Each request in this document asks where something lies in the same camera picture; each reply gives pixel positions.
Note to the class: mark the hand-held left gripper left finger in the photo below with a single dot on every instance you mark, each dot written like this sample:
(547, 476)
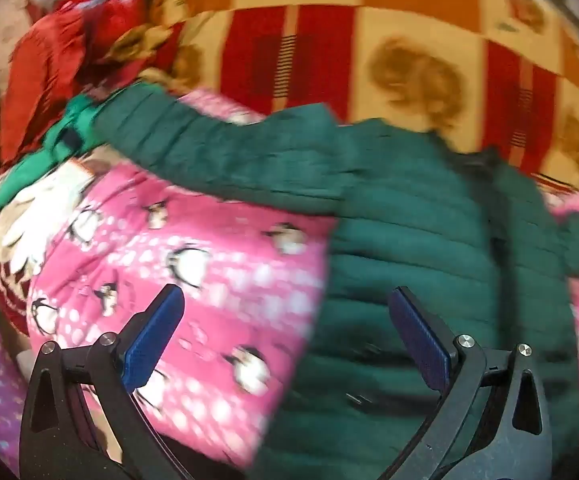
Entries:
(152, 340)

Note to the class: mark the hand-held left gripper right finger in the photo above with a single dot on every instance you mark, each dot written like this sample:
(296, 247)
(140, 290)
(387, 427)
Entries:
(417, 332)

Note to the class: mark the dark green puffer jacket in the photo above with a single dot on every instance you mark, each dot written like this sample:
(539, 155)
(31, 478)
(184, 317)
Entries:
(394, 210)

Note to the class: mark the pink penguin print blanket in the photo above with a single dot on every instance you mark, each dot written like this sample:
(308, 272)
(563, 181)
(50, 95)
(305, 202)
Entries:
(229, 270)

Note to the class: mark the white and red printed cloth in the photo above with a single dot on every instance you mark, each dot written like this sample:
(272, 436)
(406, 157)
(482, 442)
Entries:
(24, 230)

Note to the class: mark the bright green cloth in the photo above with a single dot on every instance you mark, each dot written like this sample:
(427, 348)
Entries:
(77, 120)

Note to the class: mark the red orange cream bed sheet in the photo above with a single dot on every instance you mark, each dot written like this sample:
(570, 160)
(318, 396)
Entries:
(409, 60)

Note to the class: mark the red cloth pile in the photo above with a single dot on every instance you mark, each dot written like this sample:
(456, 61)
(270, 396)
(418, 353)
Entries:
(54, 60)

